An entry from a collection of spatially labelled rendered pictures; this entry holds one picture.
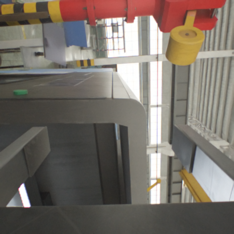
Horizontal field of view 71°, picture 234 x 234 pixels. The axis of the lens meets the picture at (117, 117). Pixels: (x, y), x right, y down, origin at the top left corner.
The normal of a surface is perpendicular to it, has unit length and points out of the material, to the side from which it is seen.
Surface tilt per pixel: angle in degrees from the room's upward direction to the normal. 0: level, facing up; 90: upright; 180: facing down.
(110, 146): 90
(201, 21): 90
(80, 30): 93
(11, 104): 90
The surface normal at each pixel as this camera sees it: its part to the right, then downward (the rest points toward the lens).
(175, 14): 0.06, 0.82
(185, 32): -0.04, -0.56
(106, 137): 0.03, 0.30
